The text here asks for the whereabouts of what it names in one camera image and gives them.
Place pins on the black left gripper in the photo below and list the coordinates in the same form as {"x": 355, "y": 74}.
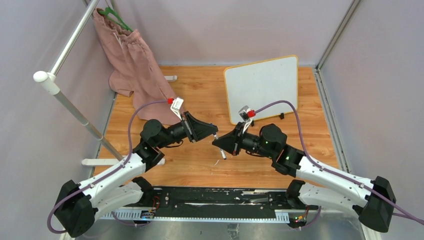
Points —
{"x": 197, "y": 128}

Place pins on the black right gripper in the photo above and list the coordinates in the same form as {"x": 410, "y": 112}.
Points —
{"x": 232, "y": 142}

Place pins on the white whiteboard marker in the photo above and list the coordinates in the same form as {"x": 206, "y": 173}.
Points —
{"x": 222, "y": 152}

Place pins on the yellow framed whiteboard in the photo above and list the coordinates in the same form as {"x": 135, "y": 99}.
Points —
{"x": 260, "y": 83}

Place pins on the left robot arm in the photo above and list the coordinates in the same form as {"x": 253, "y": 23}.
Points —
{"x": 80, "y": 205}

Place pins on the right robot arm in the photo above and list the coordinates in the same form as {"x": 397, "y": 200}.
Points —
{"x": 316, "y": 183}

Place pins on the pink cloth garment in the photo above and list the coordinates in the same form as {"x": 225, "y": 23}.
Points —
{"x": 136, "y": 72}

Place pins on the green clothes hanger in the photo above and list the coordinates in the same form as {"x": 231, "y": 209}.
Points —
{"x": 114, "y": 17}

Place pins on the metal clothes rack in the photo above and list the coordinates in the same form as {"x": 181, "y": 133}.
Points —
{"x": 82, "y": 69}

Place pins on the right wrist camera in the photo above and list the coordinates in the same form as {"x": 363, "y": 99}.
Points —
{"x": 247, "y": 114}

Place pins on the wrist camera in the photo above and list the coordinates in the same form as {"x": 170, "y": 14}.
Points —
{"x": 175, "y": 106}
{"x": 247, "y": 114}

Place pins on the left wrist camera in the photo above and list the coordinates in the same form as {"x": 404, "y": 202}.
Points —
{"x": 175, "y": 106}

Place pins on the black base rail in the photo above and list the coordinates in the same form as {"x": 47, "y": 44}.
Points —
{"x": 216, "y": 205}

